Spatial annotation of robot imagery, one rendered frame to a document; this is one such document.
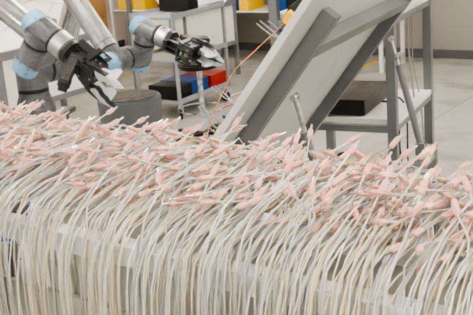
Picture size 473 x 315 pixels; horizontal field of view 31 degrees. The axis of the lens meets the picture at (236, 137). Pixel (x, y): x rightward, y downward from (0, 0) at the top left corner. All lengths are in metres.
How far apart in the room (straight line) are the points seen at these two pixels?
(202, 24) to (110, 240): 8.11
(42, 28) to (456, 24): 7.96
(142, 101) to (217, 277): 4.94
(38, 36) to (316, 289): 1.58
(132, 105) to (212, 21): 3.60
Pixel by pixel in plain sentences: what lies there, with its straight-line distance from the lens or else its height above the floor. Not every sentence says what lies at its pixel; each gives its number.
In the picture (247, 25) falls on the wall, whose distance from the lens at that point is 11.41.
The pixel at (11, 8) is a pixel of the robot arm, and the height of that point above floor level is 1.63.
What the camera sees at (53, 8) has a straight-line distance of 7.87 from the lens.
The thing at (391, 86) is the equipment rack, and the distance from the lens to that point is 3.16.
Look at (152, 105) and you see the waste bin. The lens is 5.99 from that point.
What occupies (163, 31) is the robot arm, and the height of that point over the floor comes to 1.47.
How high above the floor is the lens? 1.87
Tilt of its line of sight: 15 degrees down
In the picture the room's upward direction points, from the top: 4 degrees counter-clockwise
